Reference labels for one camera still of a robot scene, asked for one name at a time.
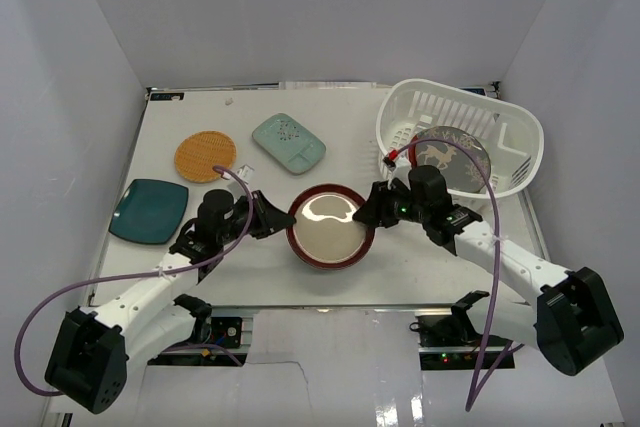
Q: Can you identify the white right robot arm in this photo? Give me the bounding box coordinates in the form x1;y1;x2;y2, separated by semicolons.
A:
353;166;624;376

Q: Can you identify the grey reindeer plate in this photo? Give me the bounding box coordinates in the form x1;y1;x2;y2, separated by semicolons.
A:
408;126;491;193

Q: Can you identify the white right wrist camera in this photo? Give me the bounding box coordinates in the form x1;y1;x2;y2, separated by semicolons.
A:
380;150;411;182

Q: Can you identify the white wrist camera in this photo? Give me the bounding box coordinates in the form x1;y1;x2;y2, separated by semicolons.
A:
230;164;254;191
380;150;411;182

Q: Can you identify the red rimmed beige bowl plate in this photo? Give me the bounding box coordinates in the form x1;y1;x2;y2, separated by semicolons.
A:
286;184;375;270

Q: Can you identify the dark teal square plate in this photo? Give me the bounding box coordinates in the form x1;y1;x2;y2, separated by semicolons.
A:
108;178;189;245

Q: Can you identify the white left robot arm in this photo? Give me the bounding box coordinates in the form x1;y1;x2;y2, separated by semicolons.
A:
45;189;295;414

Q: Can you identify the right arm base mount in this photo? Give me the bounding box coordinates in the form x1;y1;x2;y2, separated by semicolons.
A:
409;313;482;372

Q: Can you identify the white plastic basket bin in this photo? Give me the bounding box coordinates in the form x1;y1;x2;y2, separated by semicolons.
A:
376;79;544;208

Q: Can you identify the orange woven round plate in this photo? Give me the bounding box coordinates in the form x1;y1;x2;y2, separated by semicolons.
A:
174;131;237;183

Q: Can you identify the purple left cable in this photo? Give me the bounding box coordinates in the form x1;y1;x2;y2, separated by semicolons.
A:
13;165;251;396

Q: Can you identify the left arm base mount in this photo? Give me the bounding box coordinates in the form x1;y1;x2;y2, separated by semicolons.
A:
157;317;246;367

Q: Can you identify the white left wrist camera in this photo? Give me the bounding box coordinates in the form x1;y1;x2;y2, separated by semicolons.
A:
230;164;254;191

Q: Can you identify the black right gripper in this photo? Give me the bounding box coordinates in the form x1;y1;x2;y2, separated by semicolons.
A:
353;179;430;229

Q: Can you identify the light teal rectangular plate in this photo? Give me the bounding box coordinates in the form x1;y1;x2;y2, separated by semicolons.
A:
252;113;326;175

